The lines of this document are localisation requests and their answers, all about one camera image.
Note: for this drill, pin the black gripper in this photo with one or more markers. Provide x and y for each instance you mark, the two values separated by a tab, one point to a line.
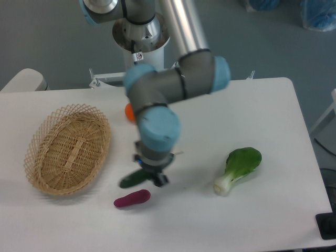
154	162

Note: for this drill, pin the dark green cucumber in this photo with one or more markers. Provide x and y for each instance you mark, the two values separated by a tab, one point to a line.
134	179

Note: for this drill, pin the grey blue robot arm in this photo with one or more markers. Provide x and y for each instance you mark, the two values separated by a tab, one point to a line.
197	72

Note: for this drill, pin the woven wicker basket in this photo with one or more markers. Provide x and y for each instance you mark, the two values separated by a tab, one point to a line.
68	150

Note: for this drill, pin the purple sweet potato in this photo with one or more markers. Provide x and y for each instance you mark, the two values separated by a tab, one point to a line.
138	197

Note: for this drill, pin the orange persimmon fruit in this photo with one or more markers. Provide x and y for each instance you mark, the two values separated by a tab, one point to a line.
129	113

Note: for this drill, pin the green bok choy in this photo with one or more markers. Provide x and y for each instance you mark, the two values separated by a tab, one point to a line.
240	163

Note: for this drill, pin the white chair armrest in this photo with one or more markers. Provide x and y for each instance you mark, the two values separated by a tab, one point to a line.
26	80

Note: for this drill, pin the black device at edge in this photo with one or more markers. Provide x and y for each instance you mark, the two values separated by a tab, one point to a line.
326	225

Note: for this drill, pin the blue plastic bag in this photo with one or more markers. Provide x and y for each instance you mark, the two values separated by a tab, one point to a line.
318	15
260	5

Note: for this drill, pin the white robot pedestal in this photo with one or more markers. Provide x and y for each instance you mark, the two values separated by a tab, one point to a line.
147	60

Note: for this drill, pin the white furniture frame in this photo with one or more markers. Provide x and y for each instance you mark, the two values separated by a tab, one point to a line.
325	118

